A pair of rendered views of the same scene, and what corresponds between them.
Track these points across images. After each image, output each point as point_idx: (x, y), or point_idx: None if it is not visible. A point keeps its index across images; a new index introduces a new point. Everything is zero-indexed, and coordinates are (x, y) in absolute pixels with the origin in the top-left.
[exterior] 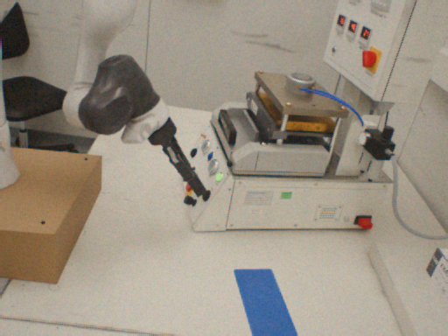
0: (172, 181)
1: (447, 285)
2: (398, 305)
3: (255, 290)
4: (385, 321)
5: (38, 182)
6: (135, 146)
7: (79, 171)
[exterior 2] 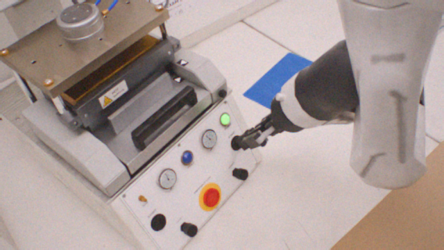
0: (200, 247)
1: (180, 5)
2: (210, 28)
3: (275, 89)
4: (222, 37)
5: (436, 241)
6: None
7: (370, 237)
